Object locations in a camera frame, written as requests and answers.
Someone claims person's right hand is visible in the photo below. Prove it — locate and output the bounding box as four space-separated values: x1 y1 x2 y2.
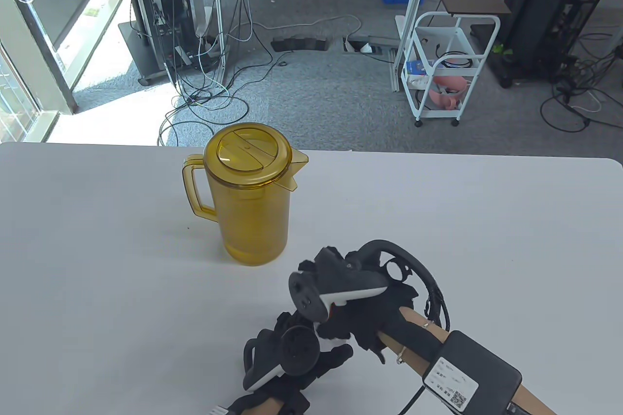
292 245 419 364

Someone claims person's left hand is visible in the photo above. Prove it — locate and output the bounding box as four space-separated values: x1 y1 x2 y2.
229 310 354 415

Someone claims yellow plastic kettle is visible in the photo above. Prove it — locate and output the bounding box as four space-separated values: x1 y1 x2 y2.
183 122 309 267

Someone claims person's left forearm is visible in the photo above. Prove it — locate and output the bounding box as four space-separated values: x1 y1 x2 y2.
243 396 285 415

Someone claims person's right forearm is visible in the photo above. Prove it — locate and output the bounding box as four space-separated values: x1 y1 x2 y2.
377 308 555 415

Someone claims black white left hand controller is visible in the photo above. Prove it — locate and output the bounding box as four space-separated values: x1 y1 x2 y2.
242 325 322 391

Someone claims black white hand controller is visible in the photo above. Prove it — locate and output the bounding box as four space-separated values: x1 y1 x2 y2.
289 240 431 324
242 325 322 391

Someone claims black white right hand controller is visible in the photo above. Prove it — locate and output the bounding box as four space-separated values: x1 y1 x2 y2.
289 240 431 324

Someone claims black right wrist sensor box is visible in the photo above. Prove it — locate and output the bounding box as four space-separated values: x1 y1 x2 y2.
422 331 522 411

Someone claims pink plastic object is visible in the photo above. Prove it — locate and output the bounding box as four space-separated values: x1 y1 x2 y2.
428 75 470 110

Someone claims open floor outlet box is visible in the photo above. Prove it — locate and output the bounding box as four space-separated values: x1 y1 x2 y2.
343 35 397 56

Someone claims white rolling cart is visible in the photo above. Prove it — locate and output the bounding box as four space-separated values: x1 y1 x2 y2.
400 11 501 127

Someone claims black standing desk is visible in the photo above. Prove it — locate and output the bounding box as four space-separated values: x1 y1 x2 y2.
487 0 623 90

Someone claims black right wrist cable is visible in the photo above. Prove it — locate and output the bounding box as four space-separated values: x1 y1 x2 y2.
399 259 451 415

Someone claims black floor cable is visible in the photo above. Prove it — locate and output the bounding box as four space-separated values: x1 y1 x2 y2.
540 31 623 133
157 94 250 147

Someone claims black floor cable cover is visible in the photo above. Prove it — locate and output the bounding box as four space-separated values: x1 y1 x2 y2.
271 37 330 52

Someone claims white floor cable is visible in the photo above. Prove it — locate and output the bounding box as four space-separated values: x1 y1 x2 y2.
253 14 363 35

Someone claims aluminium frame post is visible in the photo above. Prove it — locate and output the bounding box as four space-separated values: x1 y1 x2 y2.
393 0 434 92
212 0 227 85

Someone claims grey window frame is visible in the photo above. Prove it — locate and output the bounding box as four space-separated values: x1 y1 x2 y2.
0 0 78 143

